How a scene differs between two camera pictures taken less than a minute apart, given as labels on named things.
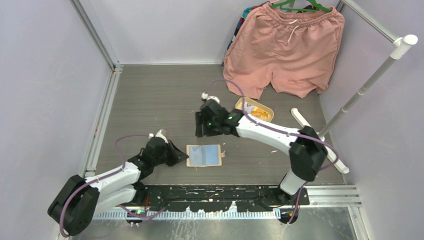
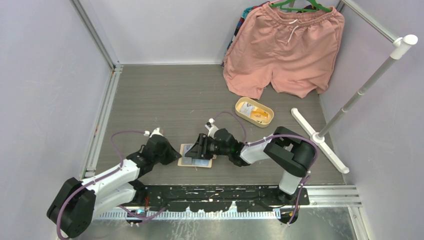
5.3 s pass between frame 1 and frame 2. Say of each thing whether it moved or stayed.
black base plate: stayed
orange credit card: stayed
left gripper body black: stayed
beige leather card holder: moved
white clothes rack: stayed
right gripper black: moved
